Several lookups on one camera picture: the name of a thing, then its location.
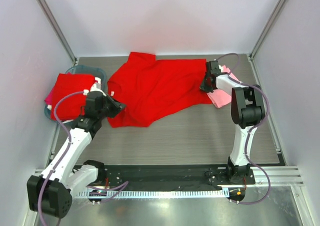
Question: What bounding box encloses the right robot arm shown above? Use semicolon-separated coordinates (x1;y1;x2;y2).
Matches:
200;60;266;184

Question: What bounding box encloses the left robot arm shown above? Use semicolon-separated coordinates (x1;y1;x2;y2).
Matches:
26;89;125;219

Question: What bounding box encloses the stack of folded clothes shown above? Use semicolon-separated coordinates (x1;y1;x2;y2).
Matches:
44;77;103;124

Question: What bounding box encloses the folded pink t-shirt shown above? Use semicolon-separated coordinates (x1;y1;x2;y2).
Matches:
206;65;238;108

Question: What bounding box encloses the teal plastic basket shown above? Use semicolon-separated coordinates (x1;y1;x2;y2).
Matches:
44;65;107;121

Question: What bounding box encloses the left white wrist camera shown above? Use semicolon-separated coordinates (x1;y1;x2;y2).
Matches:
83;77;105;96

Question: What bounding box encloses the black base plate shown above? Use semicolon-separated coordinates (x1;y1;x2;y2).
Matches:
104;164;256;187

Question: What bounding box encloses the slotted cable duct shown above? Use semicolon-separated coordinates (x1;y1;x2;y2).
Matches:
75;188;230;200

